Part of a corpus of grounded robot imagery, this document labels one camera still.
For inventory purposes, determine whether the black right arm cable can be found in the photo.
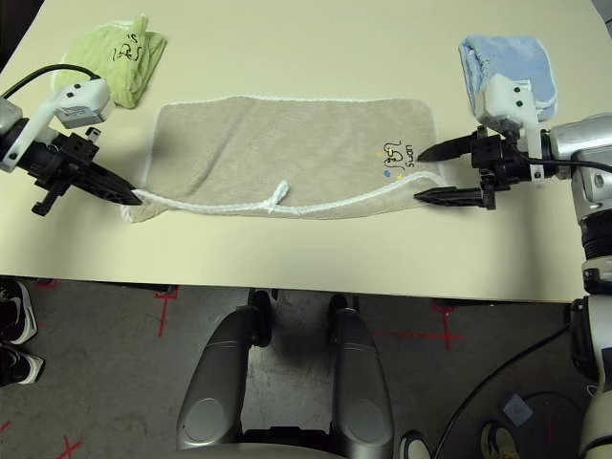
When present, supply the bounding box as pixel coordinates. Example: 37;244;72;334
437;157;612;459

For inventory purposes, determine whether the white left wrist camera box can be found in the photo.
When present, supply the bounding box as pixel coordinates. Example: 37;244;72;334
0;77;116;173

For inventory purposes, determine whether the blue folded towel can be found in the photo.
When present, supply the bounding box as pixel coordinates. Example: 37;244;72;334
457;33;559;129

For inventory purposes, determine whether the grey right robot leg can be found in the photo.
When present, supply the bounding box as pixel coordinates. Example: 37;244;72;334
327;294;394;458

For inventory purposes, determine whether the blue tape patch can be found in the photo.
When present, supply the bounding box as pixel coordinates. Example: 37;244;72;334
499;394;535;425

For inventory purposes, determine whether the dark shoe with yellow insole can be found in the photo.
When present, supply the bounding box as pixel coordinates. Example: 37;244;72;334
480;420;517;459

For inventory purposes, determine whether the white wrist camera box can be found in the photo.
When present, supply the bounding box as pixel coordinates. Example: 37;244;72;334
0;77;116;173
475;76;544;183

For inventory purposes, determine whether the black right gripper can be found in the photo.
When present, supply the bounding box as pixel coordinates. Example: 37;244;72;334
413;126;542;211

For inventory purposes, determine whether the beige towel with white trim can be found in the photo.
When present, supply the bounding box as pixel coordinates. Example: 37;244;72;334
119;94;446;225

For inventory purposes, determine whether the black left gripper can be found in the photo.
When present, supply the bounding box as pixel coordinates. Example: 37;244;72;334
18;126;143;216

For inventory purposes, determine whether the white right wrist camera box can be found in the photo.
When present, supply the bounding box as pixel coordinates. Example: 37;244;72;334
475;76;544;183

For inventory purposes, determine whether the black sneaker with white sole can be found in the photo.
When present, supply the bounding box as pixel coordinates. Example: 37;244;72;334
0;341;47;387
0;280;38;345

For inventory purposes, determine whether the white and black shoe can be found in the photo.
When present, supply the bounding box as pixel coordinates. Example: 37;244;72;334
399;429;436;459

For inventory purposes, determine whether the green folded towel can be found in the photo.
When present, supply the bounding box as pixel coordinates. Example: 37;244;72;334
60;13;169;110

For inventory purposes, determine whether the grey robot torso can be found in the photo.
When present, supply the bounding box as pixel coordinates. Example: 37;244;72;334
171;442;358;459

